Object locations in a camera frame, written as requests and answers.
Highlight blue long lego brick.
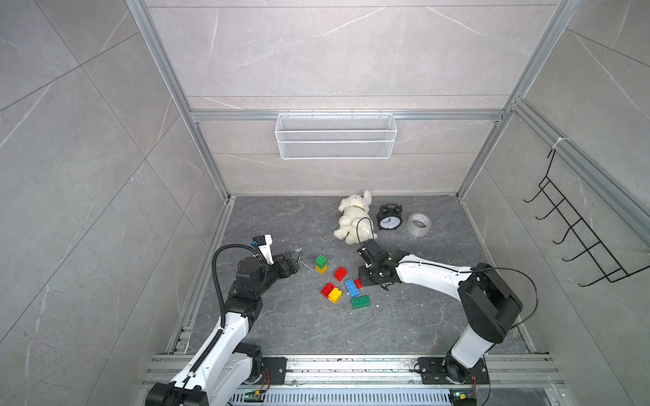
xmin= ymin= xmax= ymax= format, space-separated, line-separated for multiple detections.
xmin=345 ymin=279 xmax=360 ymax=298

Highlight light green square lego brick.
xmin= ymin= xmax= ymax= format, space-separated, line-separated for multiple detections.
xmin=315 ymin=255 xmax=328 ymax=268

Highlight red square lego brick top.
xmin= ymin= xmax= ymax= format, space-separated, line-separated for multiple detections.
xmin=334 ymin=267 xmax=348 ymax=282

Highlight red square lego brick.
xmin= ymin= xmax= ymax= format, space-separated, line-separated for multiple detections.
xmin=321 ymin=283 xmax=335 ymax=298
xmin=334 ymin=267 xmax=348 ymax=282

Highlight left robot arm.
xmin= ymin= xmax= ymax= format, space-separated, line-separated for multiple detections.
xmin=144 ymin=251 xmax=301 ymax=405

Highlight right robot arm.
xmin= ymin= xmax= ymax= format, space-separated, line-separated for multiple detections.
xmin=358 ymin=243 xmax=523 ymax=383

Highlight dark green long lego brick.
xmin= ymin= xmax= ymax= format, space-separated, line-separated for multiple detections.
xmin=350 ymin=295 xmax=372 ymax=310

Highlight red square lego brick bottom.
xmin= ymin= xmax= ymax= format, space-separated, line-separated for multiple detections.
xmin=321 ymin=283 xmax=335 ymax=298

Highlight yellow square lego brick bottom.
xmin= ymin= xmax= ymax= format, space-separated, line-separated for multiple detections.
xmin=328 ymin=288 xmax=343 ymax=304

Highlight white plush dog toy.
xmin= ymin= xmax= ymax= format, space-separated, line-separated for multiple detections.
xmin=333 ymin=190 xmax=377 ymax=245

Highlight black alarm clock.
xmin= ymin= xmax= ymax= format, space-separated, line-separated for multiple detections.
xmin=377 ymin=203 xmax=403 ymax=230

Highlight clear tape roll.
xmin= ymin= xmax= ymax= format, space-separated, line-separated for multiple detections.
xmin=406 ymin=212 xmax=432 ymax=237

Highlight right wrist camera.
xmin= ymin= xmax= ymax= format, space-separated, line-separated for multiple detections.
xmin=357 ymin=240 xmax=390 ymax=267

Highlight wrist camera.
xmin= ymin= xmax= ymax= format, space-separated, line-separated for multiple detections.
xmin=357 ymin=240 xmax=390 ymax=267
xmin=252 ymin=234 xmax=274 ymax=265

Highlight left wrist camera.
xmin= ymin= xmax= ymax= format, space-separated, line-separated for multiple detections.
xmin=252 ymin=234 xmax=274 ymax=265

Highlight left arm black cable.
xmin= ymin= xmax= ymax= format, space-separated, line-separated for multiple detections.
xmin=211 ymin=243 xmax=265 ymax=328

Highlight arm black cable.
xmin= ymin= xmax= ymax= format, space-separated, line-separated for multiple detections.
xmin=354 ymin=217 xmax=539 ymax=331
xmin=211 ymin=243 xmax=265 ymax=328

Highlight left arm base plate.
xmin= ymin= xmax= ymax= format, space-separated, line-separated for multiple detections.
xmin=217 ymin=356 xmax=289 ymax=386

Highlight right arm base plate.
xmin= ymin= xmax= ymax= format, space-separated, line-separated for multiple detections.
xmin=414 ymin=356 xmax=490 ymax=385

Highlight white wire mesh basket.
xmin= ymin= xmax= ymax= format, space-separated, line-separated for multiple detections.
xmin=274 ymin=113 xmax=397 ymax=160

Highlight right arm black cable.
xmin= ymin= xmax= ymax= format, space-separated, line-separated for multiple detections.
xmin=354 ymin=217 xmax=539 ymax=331

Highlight aluminium mounting rail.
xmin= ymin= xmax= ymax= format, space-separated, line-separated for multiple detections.
xmin=141 ymin=354 xmax=565 ymax=389

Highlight black wire hook rack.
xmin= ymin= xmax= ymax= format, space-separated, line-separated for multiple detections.
xmin=523 ymin=149 xmax=649 ymax=288

